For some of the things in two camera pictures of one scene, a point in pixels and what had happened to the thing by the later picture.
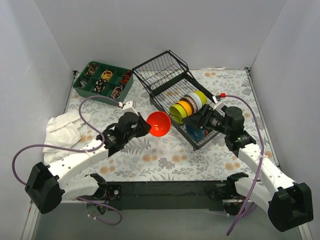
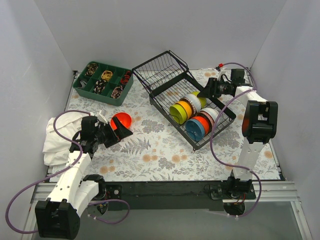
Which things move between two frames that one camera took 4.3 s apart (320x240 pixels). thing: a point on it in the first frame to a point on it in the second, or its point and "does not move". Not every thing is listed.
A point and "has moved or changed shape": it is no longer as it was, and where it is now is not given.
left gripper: x=139 y=126 to x=111 y=137
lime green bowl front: x=178 y=112 does not move
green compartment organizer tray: x=111 y=85 does not move
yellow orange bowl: x=186 y=106 does not move
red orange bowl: x=160 y=123 has moved or changed shape
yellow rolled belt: x=106 y=75 does not move
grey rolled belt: x=83 y=83 does not move
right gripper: x=204 y=117 to x=212 y=87
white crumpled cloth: x=63 y=130 does not move
